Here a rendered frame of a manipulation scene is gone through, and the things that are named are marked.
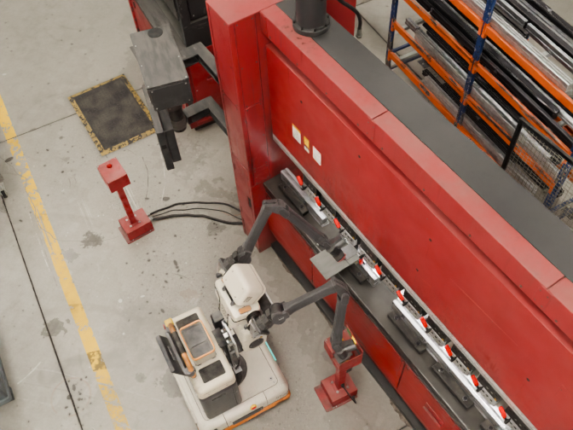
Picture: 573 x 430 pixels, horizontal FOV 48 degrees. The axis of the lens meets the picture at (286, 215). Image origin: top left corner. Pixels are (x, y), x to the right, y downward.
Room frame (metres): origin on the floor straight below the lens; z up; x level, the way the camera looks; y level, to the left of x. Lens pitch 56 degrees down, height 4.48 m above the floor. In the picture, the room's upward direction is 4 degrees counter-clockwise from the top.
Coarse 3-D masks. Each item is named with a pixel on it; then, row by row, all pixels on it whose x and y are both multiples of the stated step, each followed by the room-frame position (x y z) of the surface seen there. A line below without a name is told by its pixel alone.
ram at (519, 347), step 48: (288, 96) 2.63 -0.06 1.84; (288, 144) 2.65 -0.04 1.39; (336, 144) 2.24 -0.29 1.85; (336, 192) 2.22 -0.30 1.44; (384, 192) 1.89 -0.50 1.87; (384, 240) 1.84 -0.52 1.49; (432, 240) 1.58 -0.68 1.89; (432, 288) 1.51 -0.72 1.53; (480, 288) 1.31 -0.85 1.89; (480, 336) 1.22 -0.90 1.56; (528, 336) 1.06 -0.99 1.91; (528, 384) 0.96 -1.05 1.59
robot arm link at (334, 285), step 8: (336, 280) 1.68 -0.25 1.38; (320, 288) 1.64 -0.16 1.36; (328, 288) 1.63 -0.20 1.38; (336, 288) 1.62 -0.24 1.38; (344, 288) 1.63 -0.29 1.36; (304, 296) 1.62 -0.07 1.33; (312, 296) 1.61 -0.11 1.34; (320, 296) 1.61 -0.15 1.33; (272, 304) 1.62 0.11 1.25; (280, 304) 1.62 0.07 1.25; (288, 304) 1.59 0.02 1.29; (296, 304) 1.58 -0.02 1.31; (304, 304) 1.58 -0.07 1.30; (280, 312) 1.55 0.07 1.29; (288, 312) 1.55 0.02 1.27; (272, 320) 1.52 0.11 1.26; (280, 320) 1.52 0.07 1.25
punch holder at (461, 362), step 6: (456, 348) 1.29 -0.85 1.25; (456, 354) 1.28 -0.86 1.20; (462, 354) 1.25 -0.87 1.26; (456, 360) 1.27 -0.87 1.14; (462, 360) 1.24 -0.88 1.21; (468, 360) 1.22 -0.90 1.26; (462, 366) 1.22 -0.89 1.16; (468, 366) 1.20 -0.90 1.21; (462, 372) 1.21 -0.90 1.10; (468, 372) 1.19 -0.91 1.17
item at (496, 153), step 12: (432, 84) 4.05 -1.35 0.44; (444, 84) 4.10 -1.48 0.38; (444, 96) 3.90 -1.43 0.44; (456, 96) 3.95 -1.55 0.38; (456, 108) 3.75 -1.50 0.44; (468, 108) 3.80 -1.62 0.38; (468, 120) 3.61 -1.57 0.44; (480, 120) 3.65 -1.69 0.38; (480, 132) 3.47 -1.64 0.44; (492, 132) 3.51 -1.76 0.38; (492, 144) 3.34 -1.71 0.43; (504, 144) 3.37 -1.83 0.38; (492, 156) 3.28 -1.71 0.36; (504, 156) 3.21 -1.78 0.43; (516, 156) 3.24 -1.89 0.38; (516, 168) 3.07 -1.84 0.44; (516, 180) 3.01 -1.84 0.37; (528, 180) 2.95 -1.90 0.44; (540, 180) 2.99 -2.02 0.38
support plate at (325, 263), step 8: (320, 256) 2.06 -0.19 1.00; (328, 256) 2.05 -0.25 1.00; (352, 256) 2.04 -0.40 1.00; (320, 264) 1.99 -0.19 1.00; (328, 264) 1.99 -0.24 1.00; (336, 264) 1.99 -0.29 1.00; (344, 264) 1.98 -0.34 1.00; (320, 272) 1.94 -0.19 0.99; (328, 272) 1.94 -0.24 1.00; (336, 272) 1.93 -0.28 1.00
